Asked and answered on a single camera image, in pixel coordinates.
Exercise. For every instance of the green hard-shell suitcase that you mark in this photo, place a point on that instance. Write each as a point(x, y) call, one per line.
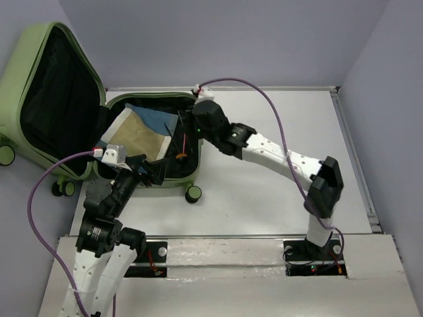
point(54, 109)

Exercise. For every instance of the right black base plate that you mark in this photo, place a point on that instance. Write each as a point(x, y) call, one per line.
point(304, 259)

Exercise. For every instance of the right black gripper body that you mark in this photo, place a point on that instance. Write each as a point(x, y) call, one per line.
point(205, 133)

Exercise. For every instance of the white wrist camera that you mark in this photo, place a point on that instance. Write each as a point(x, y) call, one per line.
point(202, 93)
point(114, 155)

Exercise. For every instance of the blue and tan cloth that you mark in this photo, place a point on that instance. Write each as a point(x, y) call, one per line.
point(141, 131)

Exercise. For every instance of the small black orange cap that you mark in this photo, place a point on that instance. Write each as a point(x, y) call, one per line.
point(181, 158)

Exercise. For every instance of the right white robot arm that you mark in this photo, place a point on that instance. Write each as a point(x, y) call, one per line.
point(320, 180)

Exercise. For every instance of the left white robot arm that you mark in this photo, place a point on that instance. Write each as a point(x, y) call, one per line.
point(105, 249)

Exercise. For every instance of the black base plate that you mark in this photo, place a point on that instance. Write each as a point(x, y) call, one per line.
point(304, 259)
point(152, 264)

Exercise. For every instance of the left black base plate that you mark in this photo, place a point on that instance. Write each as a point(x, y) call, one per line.
point(152, 264)

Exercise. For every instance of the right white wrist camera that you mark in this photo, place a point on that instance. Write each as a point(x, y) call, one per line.
point(202, 93)

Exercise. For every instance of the white front cover board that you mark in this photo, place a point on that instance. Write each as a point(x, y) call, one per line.
point(248, 277)

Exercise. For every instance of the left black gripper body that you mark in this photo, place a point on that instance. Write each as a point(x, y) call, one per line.
point(127, 180)

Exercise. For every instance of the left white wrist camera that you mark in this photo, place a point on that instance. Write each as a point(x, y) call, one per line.
point(114, 155)

